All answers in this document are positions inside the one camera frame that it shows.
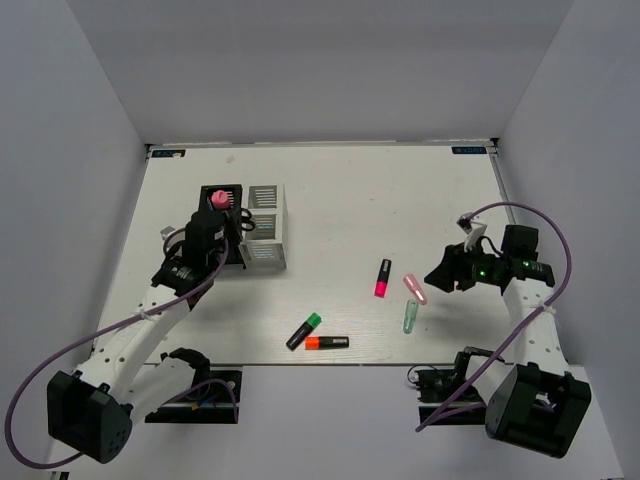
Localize pink capped clear tube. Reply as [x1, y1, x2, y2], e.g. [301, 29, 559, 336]
[209, 190, 233, 211]

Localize pink translucent tube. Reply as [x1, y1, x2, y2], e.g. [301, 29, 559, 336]
[403, 274, 428, 305]

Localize pink capped black highlighter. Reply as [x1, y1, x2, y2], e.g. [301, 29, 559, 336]
[374, 259, 392, 298]

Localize orange capped black highlighter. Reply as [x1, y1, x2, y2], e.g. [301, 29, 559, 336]
[304, 336, 350, 350]

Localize white slatted organizer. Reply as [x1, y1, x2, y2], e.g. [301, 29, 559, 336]
[239, 184, 288, 270]

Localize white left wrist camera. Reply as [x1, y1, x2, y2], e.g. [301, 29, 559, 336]
[161, 227, 184, 252]

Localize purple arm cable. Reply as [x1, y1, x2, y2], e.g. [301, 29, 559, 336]
[4, 227, 231, 470]
[415, 201, 574, 434]

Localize blue label sticker right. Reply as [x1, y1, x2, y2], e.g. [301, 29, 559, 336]
[451, 145, 487, 155]

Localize black handled scissors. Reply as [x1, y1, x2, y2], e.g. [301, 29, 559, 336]
[225, 207, 256, 269]

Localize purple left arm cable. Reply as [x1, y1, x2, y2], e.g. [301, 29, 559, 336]
[4, 227, 231, 470]

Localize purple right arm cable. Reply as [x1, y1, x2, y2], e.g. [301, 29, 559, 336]
[415, 201, 574, 434]

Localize black slatted organizer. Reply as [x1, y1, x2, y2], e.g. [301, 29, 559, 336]
[198, 184, 245, 267]

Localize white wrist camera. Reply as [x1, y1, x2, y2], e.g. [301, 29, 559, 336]
[161, 227, 184, 252]
[457, 213, 487, 252]

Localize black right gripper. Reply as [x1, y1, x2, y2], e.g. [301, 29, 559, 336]
[424, 237, 500, 292]

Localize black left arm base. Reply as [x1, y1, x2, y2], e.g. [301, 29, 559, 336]
[144, 368, 243, 425]

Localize blue label sticker left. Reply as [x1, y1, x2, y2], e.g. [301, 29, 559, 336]
[151, 149, 186, 158]

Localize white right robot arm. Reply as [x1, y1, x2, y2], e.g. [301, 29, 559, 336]
[414, 219, 592, 458]

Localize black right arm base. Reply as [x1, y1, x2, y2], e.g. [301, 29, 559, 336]
[406, 365, 486, 426]

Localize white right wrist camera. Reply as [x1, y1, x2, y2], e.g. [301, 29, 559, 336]
[457, 213, 487, 252]

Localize blue label sticker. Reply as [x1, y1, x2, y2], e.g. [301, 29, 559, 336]
[151, 149, 186, 158]
[451, 145, 487, 155]

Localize green capped black highlighter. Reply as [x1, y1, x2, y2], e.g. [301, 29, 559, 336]
[286, 313, 322, 351]

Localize green translucent tube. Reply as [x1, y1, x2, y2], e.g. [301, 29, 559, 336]
[403, 299, 420, 334]

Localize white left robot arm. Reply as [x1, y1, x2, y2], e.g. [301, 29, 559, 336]
[47, 207, 238, 464]

